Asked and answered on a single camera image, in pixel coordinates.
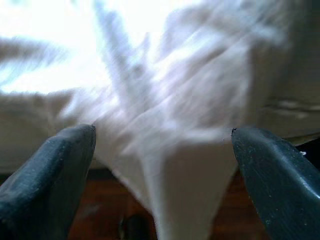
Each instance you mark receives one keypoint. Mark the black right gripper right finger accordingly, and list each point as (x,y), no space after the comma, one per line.
(282,190)

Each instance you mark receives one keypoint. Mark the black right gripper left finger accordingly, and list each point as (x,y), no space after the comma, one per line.
(42,190)

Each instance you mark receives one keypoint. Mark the bed with beige sheet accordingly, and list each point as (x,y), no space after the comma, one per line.
(175,100)

